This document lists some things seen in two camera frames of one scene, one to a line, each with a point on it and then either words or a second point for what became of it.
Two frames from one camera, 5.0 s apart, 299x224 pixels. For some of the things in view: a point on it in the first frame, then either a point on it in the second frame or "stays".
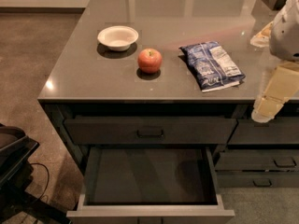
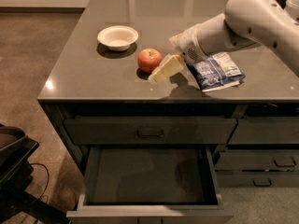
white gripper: (286, 37) to (188, 44)
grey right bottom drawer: (258, 179) stays
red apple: (149, 61) stays
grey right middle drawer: (258, 160) stays
